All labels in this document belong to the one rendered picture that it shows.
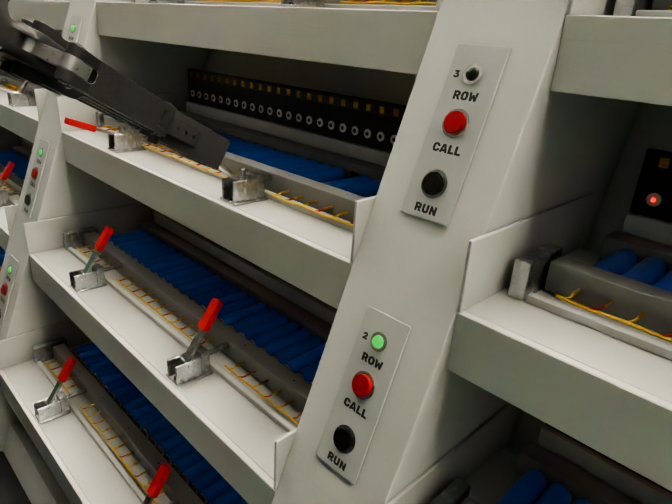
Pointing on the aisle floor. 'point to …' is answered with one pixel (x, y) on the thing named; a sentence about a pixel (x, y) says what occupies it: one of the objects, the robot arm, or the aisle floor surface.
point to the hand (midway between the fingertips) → (186, 137)
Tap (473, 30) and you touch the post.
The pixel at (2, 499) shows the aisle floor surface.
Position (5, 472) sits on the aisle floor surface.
